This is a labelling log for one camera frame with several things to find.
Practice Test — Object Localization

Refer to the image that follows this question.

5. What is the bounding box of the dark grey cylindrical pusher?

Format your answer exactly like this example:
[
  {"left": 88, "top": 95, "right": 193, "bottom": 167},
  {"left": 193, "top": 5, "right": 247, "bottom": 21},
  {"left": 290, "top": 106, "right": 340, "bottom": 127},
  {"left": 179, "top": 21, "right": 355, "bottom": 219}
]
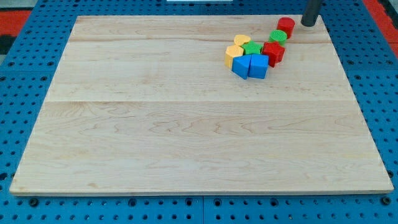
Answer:
[{"left": 301, "top": 0, "right": 322, "bottom": 27}]

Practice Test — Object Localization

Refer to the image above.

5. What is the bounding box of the red cylinder block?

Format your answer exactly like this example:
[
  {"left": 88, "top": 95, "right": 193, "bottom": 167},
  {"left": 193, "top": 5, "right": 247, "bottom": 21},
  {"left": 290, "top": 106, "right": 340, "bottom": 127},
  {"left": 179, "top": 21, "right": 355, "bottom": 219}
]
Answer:
[{"left": 277, "top": 17, "right": 295, "bottom": 39}]

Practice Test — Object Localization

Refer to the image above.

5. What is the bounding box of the red star block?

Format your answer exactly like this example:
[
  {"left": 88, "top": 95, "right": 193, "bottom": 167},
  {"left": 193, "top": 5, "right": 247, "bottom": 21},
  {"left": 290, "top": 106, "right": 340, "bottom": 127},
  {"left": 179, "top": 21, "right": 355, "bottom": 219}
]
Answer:
[{"left": 262, "top": 42, "right": 285, "bottom": 67}]

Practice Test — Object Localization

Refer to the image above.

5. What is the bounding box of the green star block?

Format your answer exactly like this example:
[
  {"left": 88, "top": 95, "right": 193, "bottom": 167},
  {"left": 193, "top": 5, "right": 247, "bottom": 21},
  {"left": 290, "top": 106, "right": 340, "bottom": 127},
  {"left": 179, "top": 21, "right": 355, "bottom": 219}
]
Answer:
[{"left": 242, "top": 41, "right": 262, "bottom": 55}]

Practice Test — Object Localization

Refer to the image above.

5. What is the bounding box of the green cylinder block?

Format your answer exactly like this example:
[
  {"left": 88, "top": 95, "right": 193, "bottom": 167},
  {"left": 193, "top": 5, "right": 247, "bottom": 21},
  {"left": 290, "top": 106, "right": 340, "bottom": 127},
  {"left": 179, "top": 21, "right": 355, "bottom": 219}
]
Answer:
[{"left": 269, "top": 29, "right": 287, "bottom": 46}]

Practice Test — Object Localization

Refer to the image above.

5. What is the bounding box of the blue cube block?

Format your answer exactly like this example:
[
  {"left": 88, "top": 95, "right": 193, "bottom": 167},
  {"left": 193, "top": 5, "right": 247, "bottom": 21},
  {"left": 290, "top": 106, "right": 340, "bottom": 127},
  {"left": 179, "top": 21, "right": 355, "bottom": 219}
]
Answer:
[{"left": 248, "top": 54, "right": 269, "bottom": 79}]

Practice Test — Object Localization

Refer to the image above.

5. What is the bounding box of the yellow heart block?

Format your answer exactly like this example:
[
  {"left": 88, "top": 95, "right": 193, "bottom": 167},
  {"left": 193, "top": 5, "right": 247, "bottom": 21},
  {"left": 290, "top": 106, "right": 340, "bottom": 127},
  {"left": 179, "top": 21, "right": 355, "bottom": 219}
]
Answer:
[{"left": 233, "top": 34, "right": 251, "bottom": 46}]

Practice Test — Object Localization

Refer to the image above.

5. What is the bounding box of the yellow hexagon block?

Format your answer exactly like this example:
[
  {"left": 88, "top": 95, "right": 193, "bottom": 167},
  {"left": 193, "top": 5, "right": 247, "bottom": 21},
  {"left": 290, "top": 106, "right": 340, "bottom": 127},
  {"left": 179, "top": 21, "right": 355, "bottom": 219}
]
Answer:
[{"left": 224, "top": 45, "right": 244, "bottom": 68}]

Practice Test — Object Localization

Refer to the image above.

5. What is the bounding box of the blue triangle block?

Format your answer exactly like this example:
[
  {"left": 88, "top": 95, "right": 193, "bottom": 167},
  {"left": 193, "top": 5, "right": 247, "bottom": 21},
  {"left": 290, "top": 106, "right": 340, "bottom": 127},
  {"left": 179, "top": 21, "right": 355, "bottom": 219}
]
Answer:
[{"left": 231, "top": 55, "right": 251, "bottom": 80}]

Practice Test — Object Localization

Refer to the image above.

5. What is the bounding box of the light wooden board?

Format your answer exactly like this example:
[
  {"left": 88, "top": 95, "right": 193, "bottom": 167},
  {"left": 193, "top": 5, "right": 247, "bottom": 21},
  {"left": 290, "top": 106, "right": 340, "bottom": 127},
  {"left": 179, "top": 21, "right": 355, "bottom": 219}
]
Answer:
[{"left": 9, "top": 15, "right": 394, "bottom": 196}]

